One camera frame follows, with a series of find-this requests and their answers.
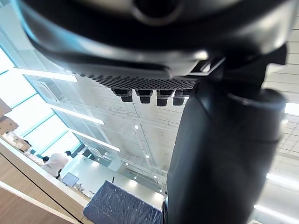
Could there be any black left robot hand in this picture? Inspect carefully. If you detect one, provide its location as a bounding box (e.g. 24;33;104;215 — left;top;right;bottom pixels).
10;0;298;224

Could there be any wooden cabinet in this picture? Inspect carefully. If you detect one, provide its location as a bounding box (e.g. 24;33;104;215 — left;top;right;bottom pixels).
0;137;96;224

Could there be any square ceiling air vent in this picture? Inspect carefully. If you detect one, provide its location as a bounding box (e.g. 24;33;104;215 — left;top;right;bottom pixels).
35;78;59;103

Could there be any long ceiling light strip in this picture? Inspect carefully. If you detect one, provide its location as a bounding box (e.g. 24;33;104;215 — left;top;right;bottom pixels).
49;104;105;125
71;131;121;152
22;70;78;83

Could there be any person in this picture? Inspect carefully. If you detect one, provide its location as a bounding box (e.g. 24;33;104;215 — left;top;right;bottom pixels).
41;150;72;179

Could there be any brown cardboard box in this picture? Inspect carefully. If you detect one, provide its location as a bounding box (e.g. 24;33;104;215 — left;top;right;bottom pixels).
0;98;19;136

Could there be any computer monitor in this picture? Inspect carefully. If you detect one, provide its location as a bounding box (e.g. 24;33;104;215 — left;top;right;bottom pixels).
61;172;80;187

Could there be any dark blue wrapped folder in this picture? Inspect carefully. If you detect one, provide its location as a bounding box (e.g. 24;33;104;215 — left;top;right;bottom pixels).
83;180;167;224

